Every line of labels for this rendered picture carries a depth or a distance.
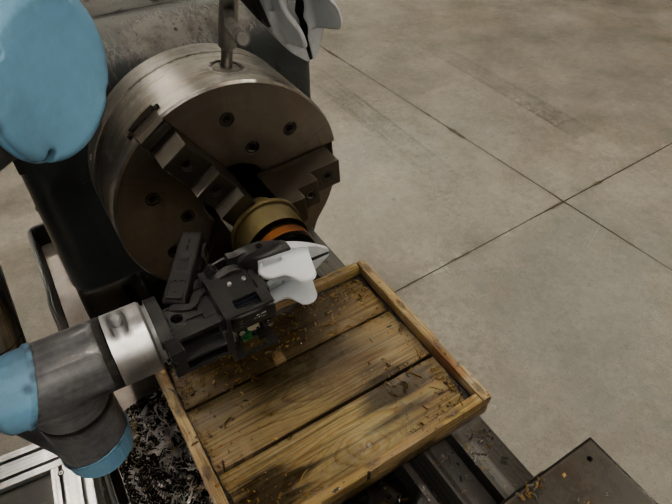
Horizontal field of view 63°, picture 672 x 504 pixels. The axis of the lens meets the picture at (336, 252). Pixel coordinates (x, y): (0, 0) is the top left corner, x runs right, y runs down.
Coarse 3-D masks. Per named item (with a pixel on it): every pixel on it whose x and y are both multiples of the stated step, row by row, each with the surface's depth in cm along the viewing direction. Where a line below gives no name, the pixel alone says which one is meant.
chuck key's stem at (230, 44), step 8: (224, 0) 61; (232, 0) 61; (224, 8) 61; (232, 8) 61; (224, 24) 62; (224, 32) 63; (224, 40) 63; (232, 40) 64; (224, 48) 64; (232, 48) 64; (224, 56) 65; (232, 56) 66; (224, 64) 66
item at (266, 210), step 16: (256, 208) 65; (272, 208) 65; (288, 208) 66; (240, 224) 65; (256, 224) 64; (272, 224) 63; (288, 224) 64; (304, 224) 66; (240, 240) 65; (256, 240) 64; (288, 240) 62; (304, 240) 64
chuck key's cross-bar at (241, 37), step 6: (228, 12) 60; (228, 18) 58; (234, 18) 59; (228, 24) 52; (234, 24) 49; (228, 30) 51; (234, 30) 44; (240, 30) 42; (234, 36) 42; (240, 36) 42; (246, 36) 42; (240, 42) 42; (246, 42) 42
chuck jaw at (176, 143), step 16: (144, 128) 63; (160, 128) 62; (144, 144) 62; (160, 144) 62; (176, 144) 61; (192, 144) 64; (160, 160) 61; (176, 160) 61; (192, 160) 62; (208, 160) 63; (176, 176) 62; (192, 176) 63; (208, 176) 63; (224, 176) 63; (208, 192) 63; (224, 192) 64; (240, 192) 64; (224, 208) 64; (240, 208) 64
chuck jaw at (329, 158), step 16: (288, 160) 75; (304, 160) 74; (320, 160) 74; (336, 160) 74; (256, 176) 75; (272, 176) 72; (288, 176) 72; (304, 176) 72; (320, 176) 74; (336, 176) 76; (272, 192) 70; (288, 192) 70; (304, 192) 71; (304, 208) 70
